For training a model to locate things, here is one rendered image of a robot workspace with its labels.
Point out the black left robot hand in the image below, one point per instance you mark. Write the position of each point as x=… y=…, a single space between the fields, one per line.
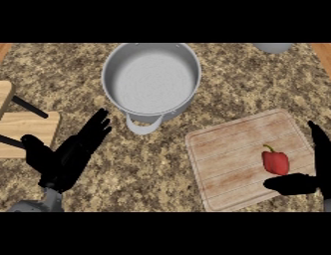
x=69 y=156

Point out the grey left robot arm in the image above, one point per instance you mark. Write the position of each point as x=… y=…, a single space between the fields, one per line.
x=43 y=203

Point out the red bell pepper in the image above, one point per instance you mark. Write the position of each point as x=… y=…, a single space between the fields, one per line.
x=275 y=161

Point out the wooden cutting board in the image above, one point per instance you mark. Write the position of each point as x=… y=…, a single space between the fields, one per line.
x=248 y=160

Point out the grey metal pot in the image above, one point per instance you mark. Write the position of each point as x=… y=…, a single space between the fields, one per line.
x=150 y=83

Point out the pale wooden stool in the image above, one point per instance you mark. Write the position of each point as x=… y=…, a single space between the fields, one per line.
x=6 y=123

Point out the grey round object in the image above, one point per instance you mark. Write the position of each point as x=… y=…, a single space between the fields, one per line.
x=272 y=47

